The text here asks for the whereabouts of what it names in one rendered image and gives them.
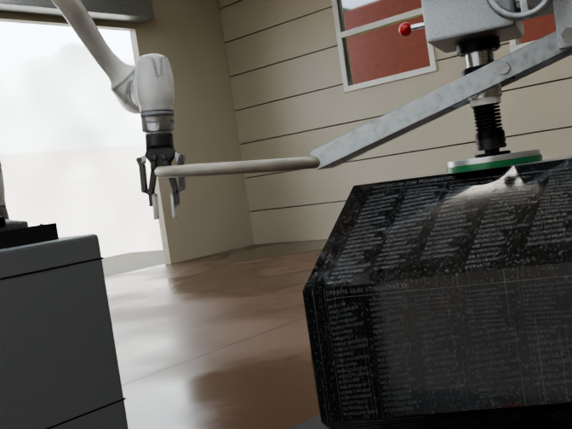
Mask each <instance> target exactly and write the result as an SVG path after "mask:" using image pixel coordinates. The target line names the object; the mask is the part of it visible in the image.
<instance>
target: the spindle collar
mask: <svg viewBox="0 0 572 429"><path fill-rule="evenodd" d="M465 56H466V69H464V70H463V71H462V72H461V75H462V76H463V77H464V76H465V75H467V74H469V73H471V72H474V71H476V70H477V69H479V68H481V67H483V66H486V65H488V64H489V63H491V62H493V61H495V60H494V53H493V49H484V50H479V51H474V52H471V53H468V54H465ZM491 96H502V90H501V83H499V84H497V85H495V86H493V87H491V88H489V89H486V90H484V91H483V92H481V93H479V94H475V95H474V96H472V97H470V98H468V99H467V100H469V101H470V100H476V99H481V98H485V97H491Z"/></svg>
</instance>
